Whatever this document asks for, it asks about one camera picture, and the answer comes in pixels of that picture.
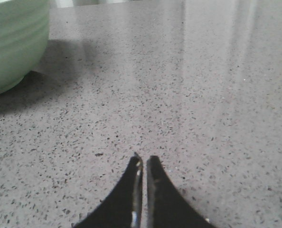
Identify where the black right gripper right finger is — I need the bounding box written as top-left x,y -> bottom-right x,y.
147,156 -> 213,228

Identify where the green ribbed bowl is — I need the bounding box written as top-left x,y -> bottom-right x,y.
0,0 -> 50,94

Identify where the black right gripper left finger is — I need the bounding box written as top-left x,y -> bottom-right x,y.
74,153 -> 143,228

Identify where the white pleated curtain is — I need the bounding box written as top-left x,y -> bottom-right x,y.
50,0 -> 136,8

